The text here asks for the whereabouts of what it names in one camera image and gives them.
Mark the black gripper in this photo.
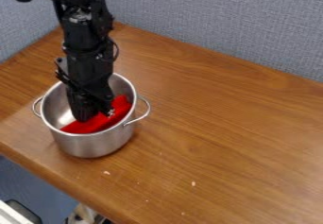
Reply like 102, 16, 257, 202
56, 42, 118, 122

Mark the red block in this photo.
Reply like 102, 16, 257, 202
60, 95, 132, 134

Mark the stainless steel pot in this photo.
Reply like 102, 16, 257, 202
32, 74, 151, 158

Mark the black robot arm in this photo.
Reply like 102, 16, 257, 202
16, 0, 119, 122

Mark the white black object under table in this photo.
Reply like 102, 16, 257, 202
63, 203, 114, 224

